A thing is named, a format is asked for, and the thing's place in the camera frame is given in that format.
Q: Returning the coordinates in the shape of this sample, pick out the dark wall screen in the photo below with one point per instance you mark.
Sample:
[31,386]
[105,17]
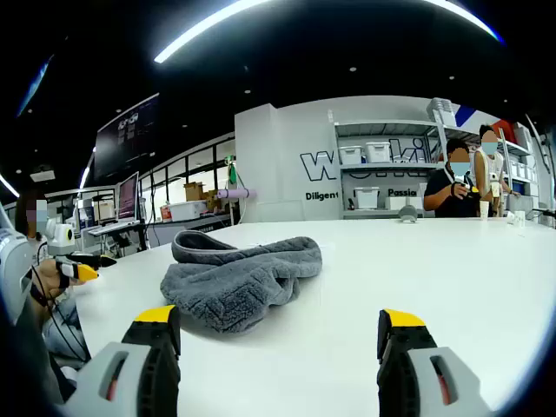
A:
[126,137]

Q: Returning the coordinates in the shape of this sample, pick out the computer monitor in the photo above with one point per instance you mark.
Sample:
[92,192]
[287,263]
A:
[128,197]

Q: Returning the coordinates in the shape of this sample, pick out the grey towel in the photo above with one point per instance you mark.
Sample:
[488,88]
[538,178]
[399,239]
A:
[243,282]

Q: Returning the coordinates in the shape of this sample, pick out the red container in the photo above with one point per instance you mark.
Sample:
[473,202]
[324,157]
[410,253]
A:
[165,213]

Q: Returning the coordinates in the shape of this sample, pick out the brown cardboard box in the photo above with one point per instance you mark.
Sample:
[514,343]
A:
[194,192]
[213,200]

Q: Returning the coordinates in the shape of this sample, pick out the black counter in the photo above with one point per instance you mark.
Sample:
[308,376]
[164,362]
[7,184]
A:
[217,222]

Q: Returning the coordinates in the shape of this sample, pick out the metal storage shelf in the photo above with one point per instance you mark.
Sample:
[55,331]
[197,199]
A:
[517,150]
[391,167]

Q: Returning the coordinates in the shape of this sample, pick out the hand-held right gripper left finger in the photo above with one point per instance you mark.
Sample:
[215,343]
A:
[130,373]

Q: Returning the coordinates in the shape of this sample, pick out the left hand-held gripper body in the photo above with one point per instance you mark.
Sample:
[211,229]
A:
[58,236]

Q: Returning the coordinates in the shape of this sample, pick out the green hanging item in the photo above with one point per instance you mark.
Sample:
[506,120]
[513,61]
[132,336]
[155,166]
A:
[233,171]

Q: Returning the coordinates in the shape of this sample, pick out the small grey stand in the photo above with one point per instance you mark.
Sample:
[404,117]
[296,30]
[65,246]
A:
[408,213]

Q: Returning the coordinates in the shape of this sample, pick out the person's left hand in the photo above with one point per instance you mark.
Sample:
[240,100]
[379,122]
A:
[48,282]

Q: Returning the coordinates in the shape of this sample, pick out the small translucent cup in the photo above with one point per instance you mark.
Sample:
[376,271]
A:
[519,218]

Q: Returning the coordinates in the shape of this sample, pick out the white table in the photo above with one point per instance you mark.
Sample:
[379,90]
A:
[391,269]

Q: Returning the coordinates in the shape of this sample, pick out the white wearable neck device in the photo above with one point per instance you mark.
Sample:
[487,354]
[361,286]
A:
[13,260]

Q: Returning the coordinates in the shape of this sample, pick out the standing desk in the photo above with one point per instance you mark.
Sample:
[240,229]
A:
[115,228]

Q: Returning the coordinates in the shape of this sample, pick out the purple rolled mat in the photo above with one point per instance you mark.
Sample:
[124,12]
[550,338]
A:
[236,193]

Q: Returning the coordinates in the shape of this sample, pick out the white plastic tub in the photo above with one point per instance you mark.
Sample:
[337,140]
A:
[187,210]

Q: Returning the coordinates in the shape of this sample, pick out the white flat box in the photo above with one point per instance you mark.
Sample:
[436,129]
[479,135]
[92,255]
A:
[404,203]

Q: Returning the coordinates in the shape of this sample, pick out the white storage bin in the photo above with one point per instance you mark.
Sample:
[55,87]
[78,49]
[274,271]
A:
[378,153]
[366,197]
[350,155]
[441,112]

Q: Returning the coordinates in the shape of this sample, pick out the ceiling projector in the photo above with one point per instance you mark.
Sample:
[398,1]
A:
[42,174]

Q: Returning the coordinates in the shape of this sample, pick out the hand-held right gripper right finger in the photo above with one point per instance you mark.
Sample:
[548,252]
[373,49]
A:
[417,373]

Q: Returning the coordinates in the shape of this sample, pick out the ceiling light strip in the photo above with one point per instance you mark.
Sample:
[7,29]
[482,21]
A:
[195,32]

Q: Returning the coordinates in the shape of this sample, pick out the white paper cup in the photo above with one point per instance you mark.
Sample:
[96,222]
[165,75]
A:
[485,209]

